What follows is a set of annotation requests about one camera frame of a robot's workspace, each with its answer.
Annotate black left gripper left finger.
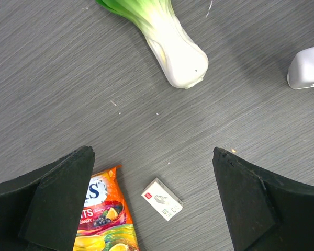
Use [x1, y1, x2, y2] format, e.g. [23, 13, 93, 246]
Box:
[0, 146, 95, 250]

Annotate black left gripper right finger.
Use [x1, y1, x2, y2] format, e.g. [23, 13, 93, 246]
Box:
[212, 147, 314, 250]

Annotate staples box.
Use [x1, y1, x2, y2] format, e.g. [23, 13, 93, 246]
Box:
[141, 178, 183, 221]

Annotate white stapler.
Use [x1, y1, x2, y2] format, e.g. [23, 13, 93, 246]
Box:
[287, 47, 314, 89]

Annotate colourful snack packet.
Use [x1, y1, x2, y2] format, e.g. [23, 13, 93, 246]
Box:
[73, 166, 140, 251]

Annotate green bok choy toy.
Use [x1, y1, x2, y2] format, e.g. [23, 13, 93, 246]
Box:
[98, 0, 209, 89]

